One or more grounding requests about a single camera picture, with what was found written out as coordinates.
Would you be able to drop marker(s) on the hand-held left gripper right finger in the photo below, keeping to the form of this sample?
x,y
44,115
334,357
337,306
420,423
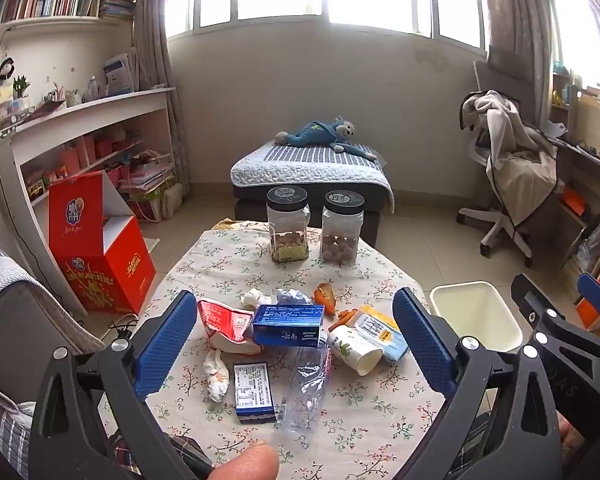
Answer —
x,y
422,340

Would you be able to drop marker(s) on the grey leaning board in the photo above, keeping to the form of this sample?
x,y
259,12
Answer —
x,y
485,77

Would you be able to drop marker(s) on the crushed clear plastic bottle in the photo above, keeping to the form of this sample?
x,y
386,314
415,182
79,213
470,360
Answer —
x,y
307,390

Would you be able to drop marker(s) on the grey curtain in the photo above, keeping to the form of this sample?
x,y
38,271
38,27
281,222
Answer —
x,y
157,70
520,25

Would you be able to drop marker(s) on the small doll figure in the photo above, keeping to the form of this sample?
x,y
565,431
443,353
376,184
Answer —
x,y
5,71

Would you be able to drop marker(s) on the small orange carrot pieces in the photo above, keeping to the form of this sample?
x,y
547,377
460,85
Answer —
x,y
347,317

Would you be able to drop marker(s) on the grey left curtain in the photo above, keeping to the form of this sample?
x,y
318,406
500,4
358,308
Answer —
x,y
157,70

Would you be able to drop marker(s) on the white trash bin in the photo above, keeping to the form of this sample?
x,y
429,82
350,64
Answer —
x,y
475,310

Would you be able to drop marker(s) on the small side window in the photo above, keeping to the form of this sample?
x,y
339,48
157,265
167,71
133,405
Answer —
x,y
580,35

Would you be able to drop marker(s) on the floral tablecloth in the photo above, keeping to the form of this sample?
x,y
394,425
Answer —
x,y
370,410

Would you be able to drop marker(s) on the grey right curtain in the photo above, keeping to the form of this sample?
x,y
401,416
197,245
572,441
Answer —
x,y
520,25

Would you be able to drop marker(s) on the white bookshelf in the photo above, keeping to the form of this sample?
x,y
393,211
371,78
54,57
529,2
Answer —
x,y
80,110

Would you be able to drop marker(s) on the stack of papers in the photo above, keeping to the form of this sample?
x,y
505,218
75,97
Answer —
x,y
145,180

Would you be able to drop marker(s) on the large blue box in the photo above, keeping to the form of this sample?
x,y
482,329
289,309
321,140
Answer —
x,y
287,325

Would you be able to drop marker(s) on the leaf-print paper cup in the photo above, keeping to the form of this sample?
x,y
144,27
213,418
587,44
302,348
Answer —
x,y
352,350

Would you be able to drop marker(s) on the crumpled bluish paper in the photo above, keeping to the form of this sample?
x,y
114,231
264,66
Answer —
x,y
292,296

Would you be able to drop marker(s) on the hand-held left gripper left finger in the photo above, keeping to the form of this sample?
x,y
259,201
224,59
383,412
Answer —
x,y
165,345

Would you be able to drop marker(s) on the small crumpled white tissue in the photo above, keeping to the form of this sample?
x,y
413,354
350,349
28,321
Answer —
x,y
252,298

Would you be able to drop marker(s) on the wooden desk with shelves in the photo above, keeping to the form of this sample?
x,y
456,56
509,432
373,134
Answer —
x,y
590,175

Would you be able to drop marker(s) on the light blue yellow carton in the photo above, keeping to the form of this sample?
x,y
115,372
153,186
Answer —
x,y
385,335

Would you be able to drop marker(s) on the small green plant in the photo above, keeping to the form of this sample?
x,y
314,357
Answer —
x,y
21,86

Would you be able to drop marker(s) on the clear jar with nuts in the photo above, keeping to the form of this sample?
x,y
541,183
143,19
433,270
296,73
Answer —
x,y
287,225

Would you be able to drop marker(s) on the dark low bed base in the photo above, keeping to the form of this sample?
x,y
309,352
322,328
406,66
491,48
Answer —
x,y
250,205

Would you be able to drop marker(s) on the beige blanket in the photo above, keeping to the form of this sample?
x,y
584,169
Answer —
x,y
520,165

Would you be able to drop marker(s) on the red carton box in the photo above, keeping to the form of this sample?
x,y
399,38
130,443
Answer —
x,y
105,260

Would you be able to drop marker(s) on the striped quilted bed cover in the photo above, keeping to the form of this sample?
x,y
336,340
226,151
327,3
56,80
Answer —
x,y
310,170

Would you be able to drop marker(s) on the small blue white-label box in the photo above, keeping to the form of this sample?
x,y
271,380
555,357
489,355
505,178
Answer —
x,y
252,390

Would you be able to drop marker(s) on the grey sofa with striped cover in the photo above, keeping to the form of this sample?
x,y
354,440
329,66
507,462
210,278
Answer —
x,y
15,310

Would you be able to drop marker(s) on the white fabric bag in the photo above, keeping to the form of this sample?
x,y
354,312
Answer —
x,y
172,201

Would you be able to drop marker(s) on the red snack packet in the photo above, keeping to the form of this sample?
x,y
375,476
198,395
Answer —
x,y
220,320

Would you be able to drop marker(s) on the white office chair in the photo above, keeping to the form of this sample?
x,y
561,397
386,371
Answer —
x,y
500,220

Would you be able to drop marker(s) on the clear jar with brown balls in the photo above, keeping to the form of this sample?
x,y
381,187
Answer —
x,y
342,227

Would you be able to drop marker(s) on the blue and white box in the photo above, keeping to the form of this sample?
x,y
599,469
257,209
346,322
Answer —
x,y
118,74

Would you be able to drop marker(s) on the blue plush monkey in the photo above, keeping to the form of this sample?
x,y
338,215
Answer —
x,y
320,132

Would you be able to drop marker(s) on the long twisted white tissue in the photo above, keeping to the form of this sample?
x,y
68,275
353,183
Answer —
x,y
216,375

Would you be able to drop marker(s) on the person's plaid clothing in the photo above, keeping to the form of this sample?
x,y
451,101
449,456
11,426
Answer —
x,y
180,452

